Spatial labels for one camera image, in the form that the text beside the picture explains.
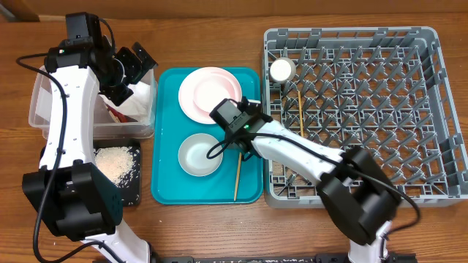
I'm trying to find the wooden chopstick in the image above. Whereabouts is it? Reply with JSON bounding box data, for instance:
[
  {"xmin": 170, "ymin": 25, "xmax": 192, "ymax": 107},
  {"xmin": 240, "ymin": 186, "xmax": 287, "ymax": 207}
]
[
  {"xmin": 297, "ymin": 90, "xmax": 304, "ymax": 137},
  {"xmin": 233, "ymin": 152, "xmax": 242, "ymax": 202}
]

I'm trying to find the white napkin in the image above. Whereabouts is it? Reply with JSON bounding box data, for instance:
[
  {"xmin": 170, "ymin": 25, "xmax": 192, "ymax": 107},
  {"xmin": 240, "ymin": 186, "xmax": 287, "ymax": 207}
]
[{"xmin": 101, "ymin": 82, "xmax": 151, "ymax": 122}]

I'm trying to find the red snack wrapper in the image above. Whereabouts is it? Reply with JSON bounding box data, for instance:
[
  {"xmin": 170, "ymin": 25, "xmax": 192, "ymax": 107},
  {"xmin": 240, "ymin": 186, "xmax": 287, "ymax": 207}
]
[{"xmin": 105, "ymin": 104, "xmax": 136, "ymax": 123}]

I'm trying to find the grey bowl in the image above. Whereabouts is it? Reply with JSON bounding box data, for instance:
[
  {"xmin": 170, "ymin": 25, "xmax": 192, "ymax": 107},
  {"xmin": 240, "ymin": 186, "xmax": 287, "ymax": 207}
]
[{"xmin": 178, "ymin": 133, "xmax": 223, "ymax": 177}]

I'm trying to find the large pink plate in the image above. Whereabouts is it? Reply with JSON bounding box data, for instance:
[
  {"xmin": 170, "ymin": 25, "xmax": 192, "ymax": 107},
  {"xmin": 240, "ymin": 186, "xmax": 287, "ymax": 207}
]
[{"xmin": 178, "ymin": 67, "xmax": 242, "ymax": 124}]

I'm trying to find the white cup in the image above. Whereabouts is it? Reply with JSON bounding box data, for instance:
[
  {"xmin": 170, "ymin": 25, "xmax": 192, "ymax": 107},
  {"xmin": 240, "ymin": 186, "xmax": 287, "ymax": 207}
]
[{"xmin": 269, "ymin": 58, "xmax": 296, "ymax": 84}]

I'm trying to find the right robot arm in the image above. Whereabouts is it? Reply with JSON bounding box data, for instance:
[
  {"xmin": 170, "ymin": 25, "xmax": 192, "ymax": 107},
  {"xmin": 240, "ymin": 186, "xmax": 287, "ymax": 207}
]
[{"xmin": 209, "ymin": 99, "xmax": 401, "ymax": 262}]

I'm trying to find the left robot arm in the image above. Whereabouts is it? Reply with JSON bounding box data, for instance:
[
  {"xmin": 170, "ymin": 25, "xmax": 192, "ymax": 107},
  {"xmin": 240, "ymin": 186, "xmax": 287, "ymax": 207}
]
[{"xmin": 22, "ymin": 12, "xmax": 159, "ymax": 262}]

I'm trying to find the grey dishwasher rack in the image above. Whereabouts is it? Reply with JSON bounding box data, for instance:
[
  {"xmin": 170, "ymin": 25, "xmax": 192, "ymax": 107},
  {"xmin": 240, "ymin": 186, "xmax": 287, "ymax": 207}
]
[{"xmin": 262, "ymin": 26, "xmax": 467, "ymax": 207}]

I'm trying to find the teal plastic tray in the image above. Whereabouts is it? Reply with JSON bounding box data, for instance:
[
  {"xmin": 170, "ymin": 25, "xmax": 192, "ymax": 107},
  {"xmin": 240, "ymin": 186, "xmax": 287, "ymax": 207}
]
[{"xmin": 151, "ymin": 68, "xmax": 263, "ymax": 205}]

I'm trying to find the black plastic tray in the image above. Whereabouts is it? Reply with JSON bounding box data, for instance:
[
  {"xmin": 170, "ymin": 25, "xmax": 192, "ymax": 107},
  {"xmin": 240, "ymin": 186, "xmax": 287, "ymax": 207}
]
[{"xmin": 91, "ymin": 137, "xmax": 143, "ymax": 207}]

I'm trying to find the clear plastic bin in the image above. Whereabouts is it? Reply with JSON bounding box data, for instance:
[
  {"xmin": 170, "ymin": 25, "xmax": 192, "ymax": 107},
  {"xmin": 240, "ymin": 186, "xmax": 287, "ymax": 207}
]
[{"xmin": 29, "ymin": 69, "xmax": 157, "ymax": 140}]

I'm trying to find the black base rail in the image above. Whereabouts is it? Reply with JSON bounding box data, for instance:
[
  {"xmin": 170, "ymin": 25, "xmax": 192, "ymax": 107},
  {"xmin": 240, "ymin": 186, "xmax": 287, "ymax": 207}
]
[{"xmin": 156, "ymin": 252, "xmax": 418, "ymax": 263}]

